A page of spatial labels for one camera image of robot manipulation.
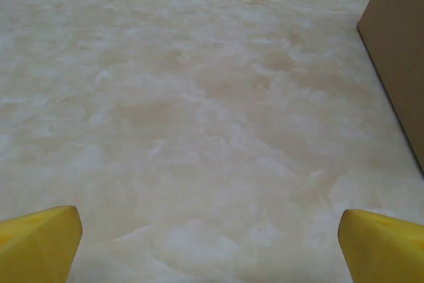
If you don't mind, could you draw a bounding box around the brown cardboard box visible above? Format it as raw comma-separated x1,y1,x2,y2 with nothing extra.
356,0,424,178

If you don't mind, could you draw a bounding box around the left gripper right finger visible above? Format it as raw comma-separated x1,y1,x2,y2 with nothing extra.
337,209,424,283

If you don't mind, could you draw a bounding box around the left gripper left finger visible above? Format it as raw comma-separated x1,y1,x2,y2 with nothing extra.
0,205,83,283

